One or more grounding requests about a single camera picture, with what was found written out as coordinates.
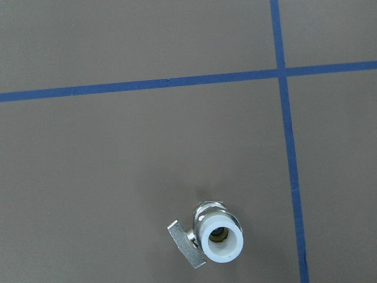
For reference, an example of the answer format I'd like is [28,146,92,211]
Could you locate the white chrome PPR ball valve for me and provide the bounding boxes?
[167,200,244,269]

